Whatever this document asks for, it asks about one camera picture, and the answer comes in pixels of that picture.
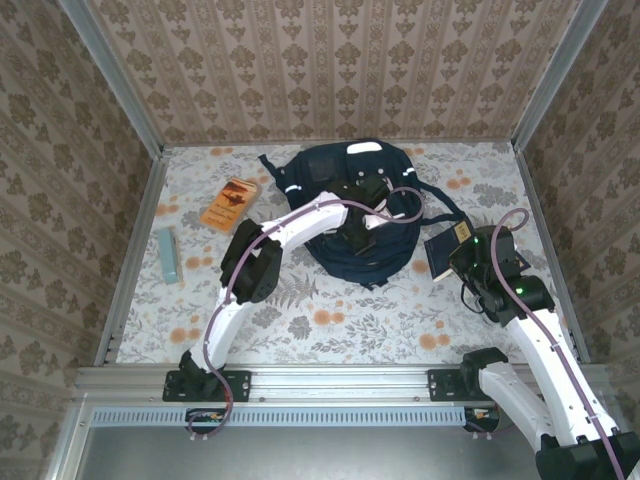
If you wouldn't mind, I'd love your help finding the navy blue backpack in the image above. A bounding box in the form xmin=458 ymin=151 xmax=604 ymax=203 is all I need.
xmin=258 ymin=141 xmax=474 ymax=291

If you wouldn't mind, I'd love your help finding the orange paperback book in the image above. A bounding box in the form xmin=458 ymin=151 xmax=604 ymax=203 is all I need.
xmin=199 ymin=177 xmax=265 ymax=237

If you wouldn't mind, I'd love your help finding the light blue oblong box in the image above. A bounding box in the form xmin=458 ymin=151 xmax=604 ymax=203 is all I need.
xmin=158 ymin=227 xmax=182 ymax=285

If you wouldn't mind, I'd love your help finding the floral patterned table cover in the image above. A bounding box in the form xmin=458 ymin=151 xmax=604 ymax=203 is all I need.
xmin=115 ymin=141 xmax=581 ymax=366

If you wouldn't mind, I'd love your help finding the grey sheet metal tray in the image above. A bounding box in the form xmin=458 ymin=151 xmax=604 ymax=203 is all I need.
xmin=47 ymin=399 xmax=640 ymax=480

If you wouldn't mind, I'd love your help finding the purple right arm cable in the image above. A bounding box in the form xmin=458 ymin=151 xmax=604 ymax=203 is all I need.
xmin=464 ymin=208 xmax=629 ymax=480

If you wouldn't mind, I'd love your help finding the aluminium side rail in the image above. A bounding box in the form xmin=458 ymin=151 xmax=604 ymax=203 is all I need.
xmin=93 ymin=148 xmax=172 ymax=366
xmin=513 ymin=144 xmax=592 ymax=365

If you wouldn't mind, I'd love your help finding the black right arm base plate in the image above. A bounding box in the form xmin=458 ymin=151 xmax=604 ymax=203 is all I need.
xmin=427 ymin=368 xmax=521 ymax=403

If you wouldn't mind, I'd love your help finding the black connector box with wires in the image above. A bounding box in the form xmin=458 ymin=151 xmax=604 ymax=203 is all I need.
xmin=464 ymin=407 xmax=501 ymax=432
xmin=185 ymin=407 xmax=227 ymax=434

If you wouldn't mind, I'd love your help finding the aluminium mounting rail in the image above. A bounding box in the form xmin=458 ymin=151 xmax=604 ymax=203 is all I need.
xmin=74 ymin=363 xmax=610 ymax=402

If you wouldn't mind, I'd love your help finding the slotted pale cable duct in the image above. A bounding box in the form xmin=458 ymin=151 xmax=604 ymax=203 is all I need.
xmin=91 ymin=405 xmax=470 ymax=428

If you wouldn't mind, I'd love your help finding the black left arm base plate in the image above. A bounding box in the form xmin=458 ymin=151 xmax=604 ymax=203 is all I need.
xmin=162 ymin=369 xmax=252 ymax=403

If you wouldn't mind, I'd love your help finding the aluminium frame post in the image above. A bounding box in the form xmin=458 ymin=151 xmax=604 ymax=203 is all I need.
xmin=510 ymin=0 xmax=610 ymax=151
xmin=58 ymin=0 xmax=166 ymax=157

